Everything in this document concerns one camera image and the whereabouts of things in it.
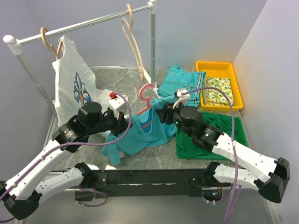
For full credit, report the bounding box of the pink plastic hanger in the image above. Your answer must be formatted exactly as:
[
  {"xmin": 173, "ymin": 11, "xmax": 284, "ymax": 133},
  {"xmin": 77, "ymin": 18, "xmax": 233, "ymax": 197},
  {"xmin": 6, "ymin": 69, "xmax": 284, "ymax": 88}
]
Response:
[{"xmin": 135, "ymin": 83, "xmax": 162, "ymax": 130}]

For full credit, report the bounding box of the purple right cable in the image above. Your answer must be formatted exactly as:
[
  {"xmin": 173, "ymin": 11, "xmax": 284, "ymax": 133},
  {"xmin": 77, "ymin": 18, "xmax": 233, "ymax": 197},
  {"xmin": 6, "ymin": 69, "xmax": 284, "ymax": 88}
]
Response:
[{"xmin": 184, "ymin": 87, "xmax": 242, "ymax": 224}]

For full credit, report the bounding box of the black base beam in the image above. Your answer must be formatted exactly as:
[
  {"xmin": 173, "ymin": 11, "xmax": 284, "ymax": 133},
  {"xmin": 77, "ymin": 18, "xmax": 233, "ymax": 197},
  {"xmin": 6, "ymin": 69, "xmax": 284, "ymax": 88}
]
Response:
[{"xmin": 77, "ymin": 168, "xmax": 221, "ymax": 197}]

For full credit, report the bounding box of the beige hanger on right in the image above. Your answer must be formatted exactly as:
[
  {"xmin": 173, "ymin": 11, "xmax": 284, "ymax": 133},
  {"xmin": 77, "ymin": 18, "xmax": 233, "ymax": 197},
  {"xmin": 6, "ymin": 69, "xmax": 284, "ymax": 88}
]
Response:
[{"xmin": 121, "ymin": 3, "xmax": 145, "ymax": 81}]

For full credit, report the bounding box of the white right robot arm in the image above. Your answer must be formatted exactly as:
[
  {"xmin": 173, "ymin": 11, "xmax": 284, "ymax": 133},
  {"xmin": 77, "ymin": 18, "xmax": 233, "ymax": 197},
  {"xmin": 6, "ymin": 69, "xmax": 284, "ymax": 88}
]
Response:
[{"xmin": 157, "ymin": 103, "xmax": 290, "ymax": 203}]

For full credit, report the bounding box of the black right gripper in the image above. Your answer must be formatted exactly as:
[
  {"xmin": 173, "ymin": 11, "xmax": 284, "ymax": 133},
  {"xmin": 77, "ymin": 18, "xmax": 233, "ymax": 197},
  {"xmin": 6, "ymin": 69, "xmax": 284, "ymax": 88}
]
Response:
[{"xmin": 156, "ymin": 99, "xmax": 193, "ymax": 137}]

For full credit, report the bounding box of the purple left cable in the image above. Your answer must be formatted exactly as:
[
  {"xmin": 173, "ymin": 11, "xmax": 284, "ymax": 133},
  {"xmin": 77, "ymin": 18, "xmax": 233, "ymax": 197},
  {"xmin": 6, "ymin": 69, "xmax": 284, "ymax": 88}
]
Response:
[{"xmin": 0, "ymin": 92, "xmax": 132, "ymax": 224}]

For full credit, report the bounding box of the metal clothes rack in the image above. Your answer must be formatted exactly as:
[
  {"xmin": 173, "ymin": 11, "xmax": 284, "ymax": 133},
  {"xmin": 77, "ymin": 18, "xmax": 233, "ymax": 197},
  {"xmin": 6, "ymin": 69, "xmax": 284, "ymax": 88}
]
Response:
[{"xmin": 3, "ymin": 0, "xmax": 157, "ymax": 113}]

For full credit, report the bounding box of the green plastic tray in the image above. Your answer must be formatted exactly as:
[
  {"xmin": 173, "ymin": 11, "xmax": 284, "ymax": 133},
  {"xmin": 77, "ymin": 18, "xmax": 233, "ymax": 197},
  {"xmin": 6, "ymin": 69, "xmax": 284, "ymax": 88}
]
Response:
[{"xmin": 175, "ymin": 112, "xmax": 251, "ymax": 161}]

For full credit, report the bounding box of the folded teal polo shirt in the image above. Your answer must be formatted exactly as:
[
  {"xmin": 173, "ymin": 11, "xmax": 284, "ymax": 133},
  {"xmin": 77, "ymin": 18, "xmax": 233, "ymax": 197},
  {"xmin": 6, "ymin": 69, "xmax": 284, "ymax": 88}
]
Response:
[{"xmin": 157, "ymin": 65, "xmax": 206, "ymax": 102}]

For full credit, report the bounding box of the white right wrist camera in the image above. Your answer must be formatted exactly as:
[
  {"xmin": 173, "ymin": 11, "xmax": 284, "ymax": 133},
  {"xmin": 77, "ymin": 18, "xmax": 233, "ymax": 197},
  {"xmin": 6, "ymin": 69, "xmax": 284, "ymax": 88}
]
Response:
[{"xmin": 172, "ymin": 88, "xmax": 190, "ymax": 109}]

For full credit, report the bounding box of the light blue t shirt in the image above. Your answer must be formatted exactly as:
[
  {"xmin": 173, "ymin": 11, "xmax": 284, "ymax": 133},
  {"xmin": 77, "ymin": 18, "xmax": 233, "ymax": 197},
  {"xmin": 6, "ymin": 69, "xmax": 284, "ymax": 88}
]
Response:
[{"xmin": 101, "ymin": 96, "xmax": 177, "ymax": 165}]

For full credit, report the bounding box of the purple cable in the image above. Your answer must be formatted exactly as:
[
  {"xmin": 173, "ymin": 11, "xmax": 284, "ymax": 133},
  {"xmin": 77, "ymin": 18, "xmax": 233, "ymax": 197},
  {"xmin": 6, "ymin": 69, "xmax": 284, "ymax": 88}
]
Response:
[
  {"xmin": 0, "ymin": 92, "xmax": 132, "ymax": 224},
  {"xmin": 184, "ymin": 87, "xmax": 242, "ymax": 224}
]

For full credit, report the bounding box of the lemon print folded cloth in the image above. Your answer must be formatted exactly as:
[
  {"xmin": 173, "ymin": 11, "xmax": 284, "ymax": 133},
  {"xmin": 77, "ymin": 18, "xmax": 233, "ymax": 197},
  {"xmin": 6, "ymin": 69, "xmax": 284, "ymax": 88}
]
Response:
[{"xmin": 201, "ymin": 77, "xmax": 235, "ymax": 107}]

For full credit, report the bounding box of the beige hanger with shirt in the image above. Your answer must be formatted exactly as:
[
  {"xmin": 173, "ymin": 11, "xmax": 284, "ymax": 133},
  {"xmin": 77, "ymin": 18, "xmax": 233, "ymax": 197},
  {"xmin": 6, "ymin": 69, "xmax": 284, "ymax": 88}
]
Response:
[{"xmin": 40, "ymin": 27, "xmax": 63, "ymax": 60}]

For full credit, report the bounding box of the white flower print shirt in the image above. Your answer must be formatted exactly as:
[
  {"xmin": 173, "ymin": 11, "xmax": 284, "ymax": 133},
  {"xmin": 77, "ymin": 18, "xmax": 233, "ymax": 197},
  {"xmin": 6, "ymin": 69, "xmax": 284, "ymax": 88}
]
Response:
[{"xmin": 52, "ymin": 35, "xmax": 120, "ymax": 126}]

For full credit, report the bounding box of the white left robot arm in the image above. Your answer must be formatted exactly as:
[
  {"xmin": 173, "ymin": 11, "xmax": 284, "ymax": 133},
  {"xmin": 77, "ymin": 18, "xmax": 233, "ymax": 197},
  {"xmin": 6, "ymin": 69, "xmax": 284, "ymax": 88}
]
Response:
[{"xmin": 0, "ymin": 102, "xmax": 132, "ymax": 220}]

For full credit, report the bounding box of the yellow plastic tray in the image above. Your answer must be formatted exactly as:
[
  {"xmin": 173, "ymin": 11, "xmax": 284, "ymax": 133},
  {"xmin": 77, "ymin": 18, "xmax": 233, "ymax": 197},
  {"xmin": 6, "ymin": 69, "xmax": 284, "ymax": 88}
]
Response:
[{"xmin": 196, "ymin": 61, "xmax": 243, "ymax": 111}]

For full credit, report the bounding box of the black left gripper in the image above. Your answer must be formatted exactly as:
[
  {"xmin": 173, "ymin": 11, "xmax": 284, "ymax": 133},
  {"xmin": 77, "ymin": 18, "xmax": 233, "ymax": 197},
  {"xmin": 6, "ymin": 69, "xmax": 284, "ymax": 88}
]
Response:
[{"xmin": 87, "ymin": 107, "xmax": 132, "ymax": 137}]

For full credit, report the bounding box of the dark green shirt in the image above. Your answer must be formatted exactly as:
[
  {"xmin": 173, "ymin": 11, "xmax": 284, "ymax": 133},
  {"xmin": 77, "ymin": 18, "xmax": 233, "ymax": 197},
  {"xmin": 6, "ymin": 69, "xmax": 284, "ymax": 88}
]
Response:
[{"xmin": 176, "ymin": 112, "xmax": 232, "ymax": 160}]

